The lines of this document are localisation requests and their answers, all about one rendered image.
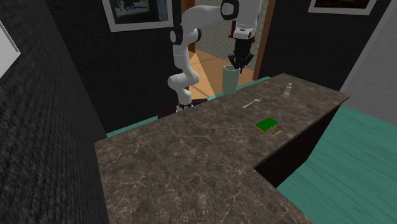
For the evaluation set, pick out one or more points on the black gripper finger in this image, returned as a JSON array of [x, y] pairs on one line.
[[233, 61], [247, 61]]

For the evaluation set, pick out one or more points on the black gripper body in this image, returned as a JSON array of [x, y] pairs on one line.
[[242, 49]]

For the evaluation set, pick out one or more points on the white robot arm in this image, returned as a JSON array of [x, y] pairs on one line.
[[183, 59]]

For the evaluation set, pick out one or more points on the pale green cup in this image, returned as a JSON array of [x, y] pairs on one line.
[[230, 81]]

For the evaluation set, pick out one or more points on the silver spoon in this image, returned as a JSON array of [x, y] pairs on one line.
[[252, 103]]

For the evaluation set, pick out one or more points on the clear salt shaker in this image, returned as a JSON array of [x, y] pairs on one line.
[[287, 90]]

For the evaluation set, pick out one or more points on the green and yellow sponge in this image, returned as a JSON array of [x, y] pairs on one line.
[[266, 124]]

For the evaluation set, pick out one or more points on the dark robot stand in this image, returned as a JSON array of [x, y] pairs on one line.
[[173, 107]]

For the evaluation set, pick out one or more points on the yellow pencil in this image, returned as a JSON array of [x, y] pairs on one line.
[[277, 133]]

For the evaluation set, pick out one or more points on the white framed dark wall picture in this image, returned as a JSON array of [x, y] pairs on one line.
[[341, 6]]

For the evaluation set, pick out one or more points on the white wall panel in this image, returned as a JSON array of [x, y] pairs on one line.
[[6, 49]]

